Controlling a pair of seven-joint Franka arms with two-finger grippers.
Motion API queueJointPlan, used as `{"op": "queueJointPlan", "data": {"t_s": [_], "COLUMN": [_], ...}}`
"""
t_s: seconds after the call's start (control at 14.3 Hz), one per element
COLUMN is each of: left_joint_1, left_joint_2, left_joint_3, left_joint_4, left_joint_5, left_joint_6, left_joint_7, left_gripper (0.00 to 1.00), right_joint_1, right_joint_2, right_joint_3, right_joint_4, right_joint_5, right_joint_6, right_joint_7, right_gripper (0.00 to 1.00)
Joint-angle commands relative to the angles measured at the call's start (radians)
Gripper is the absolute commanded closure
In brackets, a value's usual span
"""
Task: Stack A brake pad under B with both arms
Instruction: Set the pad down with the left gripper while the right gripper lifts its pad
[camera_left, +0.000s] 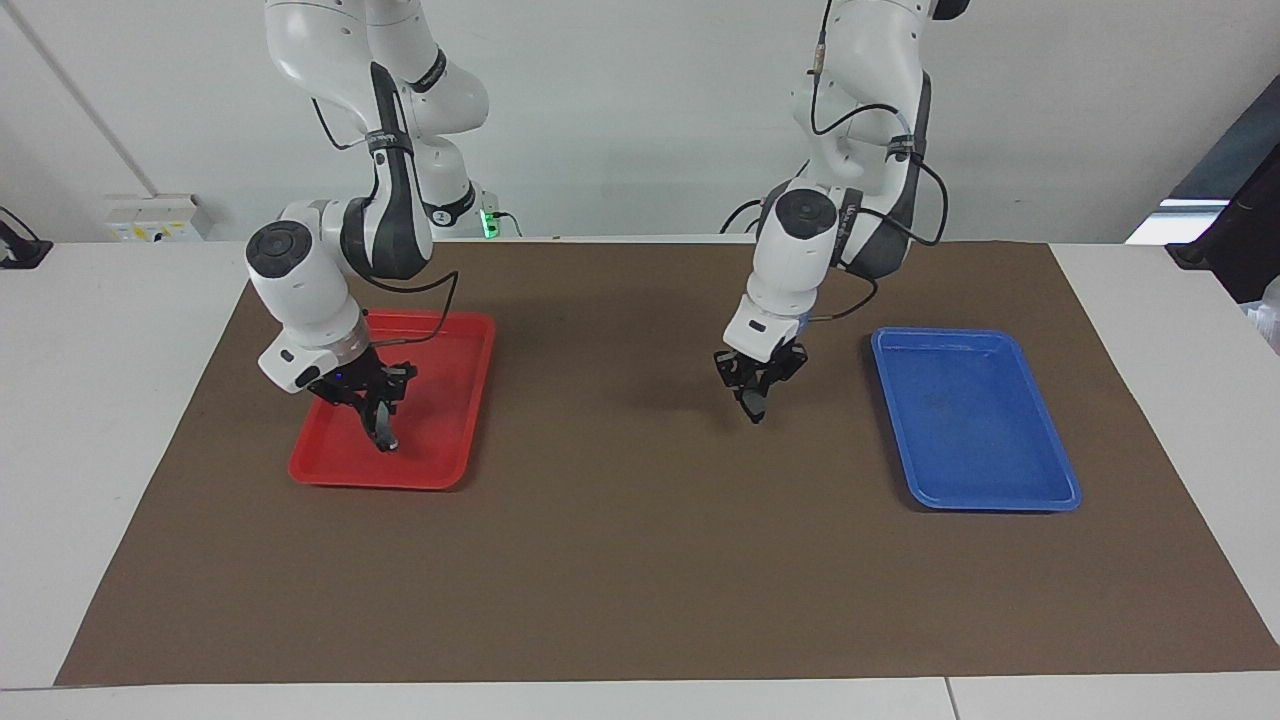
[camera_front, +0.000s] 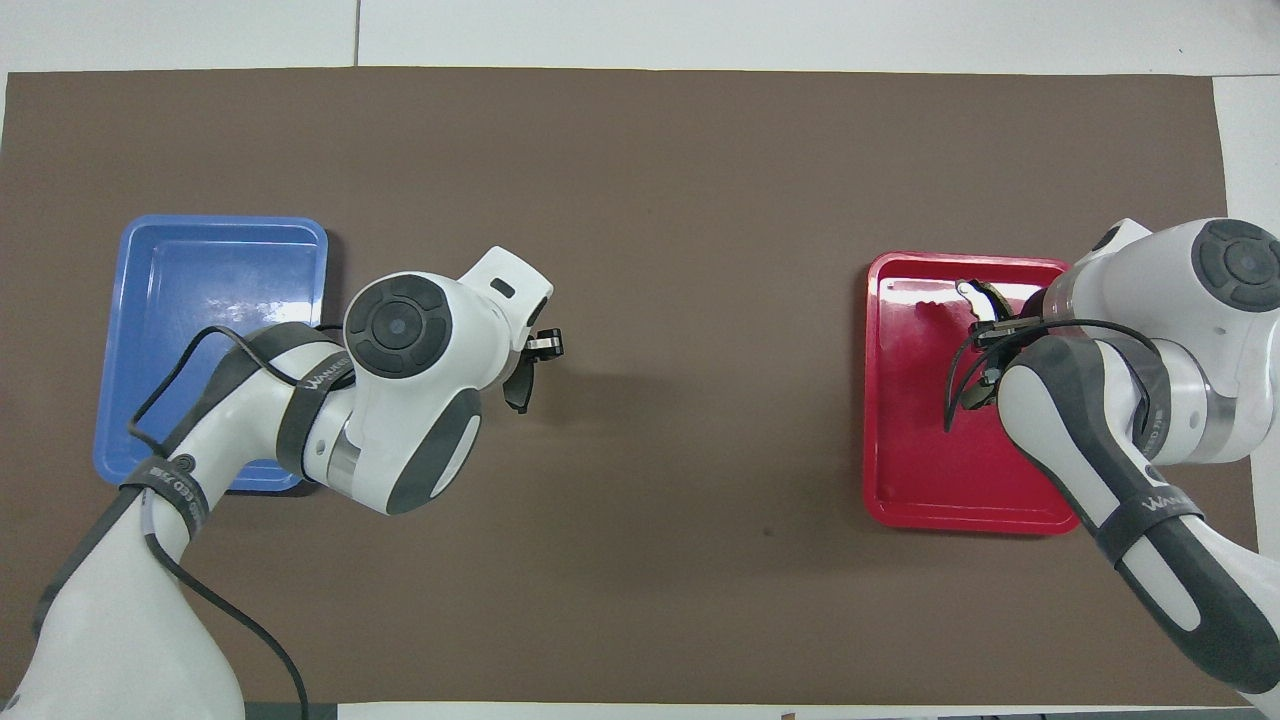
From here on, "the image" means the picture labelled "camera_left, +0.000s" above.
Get white wall socket box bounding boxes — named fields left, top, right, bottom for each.
left=105, top=195, right=216, bottom=243

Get black equipment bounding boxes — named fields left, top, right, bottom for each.
left=1165, top=150, right=1280, bottom=306

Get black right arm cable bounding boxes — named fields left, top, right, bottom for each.
left=310, top=95, right=461, bottom=351

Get clear plastic item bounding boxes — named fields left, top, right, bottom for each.
left=1243, top=278, right=1280, bottom=353

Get red plastic tray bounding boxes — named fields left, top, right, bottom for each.
left=288, top=309, right=498, bottom=492

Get brown table mat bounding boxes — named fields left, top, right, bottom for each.
left=55, top=240, right=1280, bottom=687

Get white wall cable duct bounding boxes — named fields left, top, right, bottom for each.
left=8, top=0, right=153, bottom=197

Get black left base cable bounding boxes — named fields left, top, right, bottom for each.
left=720, top=197, right=769, bottom=237

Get blue plastic tray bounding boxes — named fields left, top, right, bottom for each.
left=870, top=326, right=1083, bottom=513

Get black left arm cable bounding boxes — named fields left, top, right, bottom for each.
left=808, top=0, right=949, bottom=323

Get black clamp device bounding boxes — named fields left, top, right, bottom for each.
left=0, top=205, right=53, bottom=269

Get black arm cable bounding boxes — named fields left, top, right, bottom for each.
left=808, top=0, right=949, bottom=323
left=310, top=95, right=461, bottom=351

